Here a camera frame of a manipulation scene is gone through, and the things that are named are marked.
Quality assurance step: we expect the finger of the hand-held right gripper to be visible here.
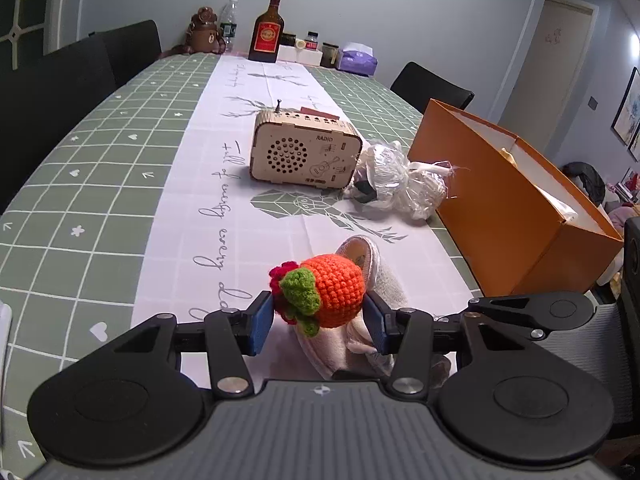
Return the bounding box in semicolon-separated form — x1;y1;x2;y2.
467;293;547;342

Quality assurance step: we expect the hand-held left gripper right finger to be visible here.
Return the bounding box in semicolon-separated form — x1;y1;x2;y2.
362;291;497;397

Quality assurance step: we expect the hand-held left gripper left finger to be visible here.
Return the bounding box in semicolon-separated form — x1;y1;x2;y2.
107;290;276;394

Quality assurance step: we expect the beige plush slipper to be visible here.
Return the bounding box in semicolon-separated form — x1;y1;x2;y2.
292;235;451;382

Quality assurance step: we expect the orange crochet fruit toy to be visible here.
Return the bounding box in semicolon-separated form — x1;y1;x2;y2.
269;255;366;337

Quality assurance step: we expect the orange cardboard storage box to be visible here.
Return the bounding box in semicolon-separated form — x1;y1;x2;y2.
407;99;625;297

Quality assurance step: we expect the black jacket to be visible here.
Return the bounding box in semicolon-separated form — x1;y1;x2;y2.
562;160;609;206

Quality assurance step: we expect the crumpled clear plastic bag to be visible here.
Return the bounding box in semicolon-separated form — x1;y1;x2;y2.
344;140;410;212

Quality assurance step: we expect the wooden radio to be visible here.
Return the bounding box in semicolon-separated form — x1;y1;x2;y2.
248;99;362;191

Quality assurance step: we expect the black chair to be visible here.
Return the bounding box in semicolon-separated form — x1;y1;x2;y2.
389;61;476;111
94;19;164;89
0;35;117;212

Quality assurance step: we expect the beige room door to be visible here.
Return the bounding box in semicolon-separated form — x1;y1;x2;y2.
500;0;599;157

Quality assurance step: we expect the purple tissue pack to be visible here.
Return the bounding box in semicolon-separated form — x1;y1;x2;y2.
335;41;379;74

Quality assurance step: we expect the white cardboard box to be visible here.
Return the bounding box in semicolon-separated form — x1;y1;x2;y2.
277;44;324;67

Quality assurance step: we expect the amber liquor bottle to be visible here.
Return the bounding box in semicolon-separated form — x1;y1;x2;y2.
248;0;285;64

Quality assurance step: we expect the brown bear toy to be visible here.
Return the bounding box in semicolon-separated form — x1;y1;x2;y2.
172;6;226;56

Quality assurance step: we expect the clear water bottle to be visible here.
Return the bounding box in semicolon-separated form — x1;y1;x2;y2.
219;0;241;56

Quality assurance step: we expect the lattice glass door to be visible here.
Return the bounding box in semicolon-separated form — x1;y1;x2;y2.
0;0;68;72

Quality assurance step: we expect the framed wall picture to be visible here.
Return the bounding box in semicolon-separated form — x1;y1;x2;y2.
610;66;640;149

